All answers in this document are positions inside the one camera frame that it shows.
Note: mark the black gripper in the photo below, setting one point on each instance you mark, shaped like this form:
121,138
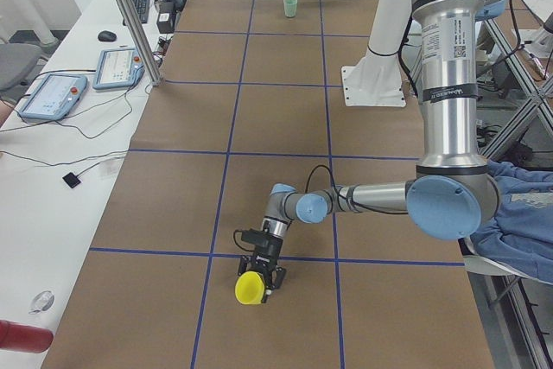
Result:
269,252

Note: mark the yellow plastic cup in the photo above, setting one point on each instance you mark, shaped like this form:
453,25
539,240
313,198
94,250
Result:
249,288

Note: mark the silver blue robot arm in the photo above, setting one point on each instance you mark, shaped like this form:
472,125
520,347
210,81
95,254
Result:
452,194

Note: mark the green plastic cup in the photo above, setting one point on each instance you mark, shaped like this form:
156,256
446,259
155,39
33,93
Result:
290,8

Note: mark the black box with label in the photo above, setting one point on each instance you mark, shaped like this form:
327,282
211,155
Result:
165,21

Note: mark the black keyboard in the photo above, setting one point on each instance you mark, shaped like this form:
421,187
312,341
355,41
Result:
142,8

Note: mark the black computer mouse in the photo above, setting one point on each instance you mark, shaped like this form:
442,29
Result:
107,36

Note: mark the far blue teach pendant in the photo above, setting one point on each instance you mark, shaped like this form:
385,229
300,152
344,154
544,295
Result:
118,68

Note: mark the blue teach pendant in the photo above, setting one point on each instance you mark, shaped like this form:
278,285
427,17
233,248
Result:
118,68
54,97

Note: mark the small black square pad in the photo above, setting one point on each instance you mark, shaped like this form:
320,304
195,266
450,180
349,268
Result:
71,179

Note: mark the red cylinder bottle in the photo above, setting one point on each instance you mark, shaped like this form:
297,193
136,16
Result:
22,338

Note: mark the person in blue hoodie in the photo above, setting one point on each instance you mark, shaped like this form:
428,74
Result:
517,240

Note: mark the near blue teach pendant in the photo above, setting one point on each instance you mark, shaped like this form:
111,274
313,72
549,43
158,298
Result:
54,97

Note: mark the grey office chair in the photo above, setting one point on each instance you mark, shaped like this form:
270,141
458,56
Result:
23,55

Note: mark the aluminium frame post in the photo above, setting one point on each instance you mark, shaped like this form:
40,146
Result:
140,39

